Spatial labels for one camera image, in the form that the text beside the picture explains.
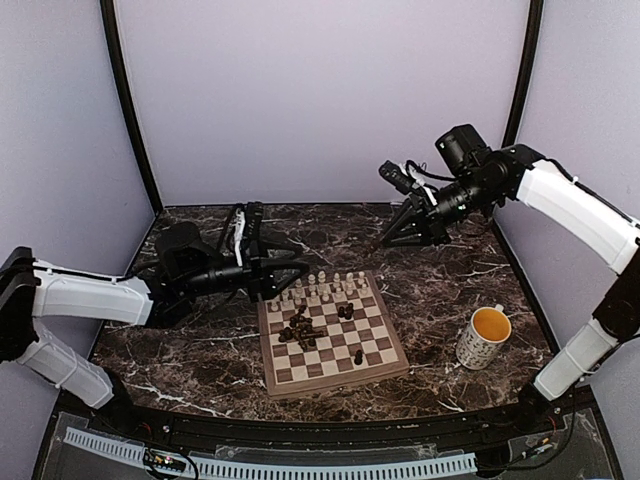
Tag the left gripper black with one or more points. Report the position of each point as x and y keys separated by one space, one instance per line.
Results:
x=255 y=277

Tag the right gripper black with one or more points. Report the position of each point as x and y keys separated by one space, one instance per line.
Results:
x=422 y=228

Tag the wooden chess board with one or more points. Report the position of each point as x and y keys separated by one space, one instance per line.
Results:
x=290 y=372

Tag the patterned mug yellow inside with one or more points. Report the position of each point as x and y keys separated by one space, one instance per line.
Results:
x=488 y=329

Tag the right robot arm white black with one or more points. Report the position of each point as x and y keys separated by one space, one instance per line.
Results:
x=482 y=178

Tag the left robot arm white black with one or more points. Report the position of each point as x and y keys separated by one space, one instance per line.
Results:
x=185 y=268

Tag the pile of dark chess pieces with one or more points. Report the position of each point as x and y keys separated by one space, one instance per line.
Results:
x=301 y=330

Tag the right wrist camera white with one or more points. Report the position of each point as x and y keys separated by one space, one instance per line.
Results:
x=401 y=181

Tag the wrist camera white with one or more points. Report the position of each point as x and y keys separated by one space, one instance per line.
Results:
x=245 y=225
x=401 y=181

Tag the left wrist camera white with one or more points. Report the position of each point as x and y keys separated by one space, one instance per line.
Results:
x=245 y=225

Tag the black front rail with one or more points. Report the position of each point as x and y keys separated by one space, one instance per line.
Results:
x=483 y=429

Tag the white slotted cable duct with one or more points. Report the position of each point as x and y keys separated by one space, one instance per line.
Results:
x=169 y=465

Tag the right black frame post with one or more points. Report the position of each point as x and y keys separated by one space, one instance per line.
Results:
x=515 y=95

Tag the black frame post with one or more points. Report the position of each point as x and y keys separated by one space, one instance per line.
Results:
x=515 y=95
x=123 y=89

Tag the left black frame post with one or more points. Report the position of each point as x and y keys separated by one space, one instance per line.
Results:
x=123 y=89

